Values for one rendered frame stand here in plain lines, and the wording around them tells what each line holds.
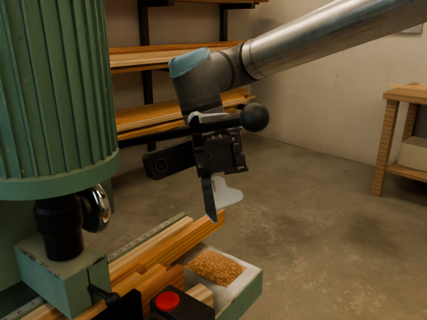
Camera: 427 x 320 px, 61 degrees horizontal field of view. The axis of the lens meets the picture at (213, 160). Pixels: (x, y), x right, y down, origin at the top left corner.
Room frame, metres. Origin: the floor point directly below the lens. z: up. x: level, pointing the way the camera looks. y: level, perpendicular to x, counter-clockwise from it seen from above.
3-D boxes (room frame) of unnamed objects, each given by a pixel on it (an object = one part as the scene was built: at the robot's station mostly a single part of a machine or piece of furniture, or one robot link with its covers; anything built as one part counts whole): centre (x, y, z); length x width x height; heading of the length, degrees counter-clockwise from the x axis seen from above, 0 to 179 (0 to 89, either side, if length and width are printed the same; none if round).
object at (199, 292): (0.46, 0.03, 0.92); 0.04 x 0.03 x 0.04; 133
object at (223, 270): (0.58, 0.00, 0.91); 0.10 x 0.07 x 0.02; 53
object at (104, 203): (0.61, 0.24, 1.02); 0.12 x 0.03 x 0.12; 53
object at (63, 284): (0.45, 0.23, 0.99); 0.14 x 0.07 x 0.09; 53
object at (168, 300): (0.36, 0.06, 1.02); 0.03 x 0.03 x 0.01
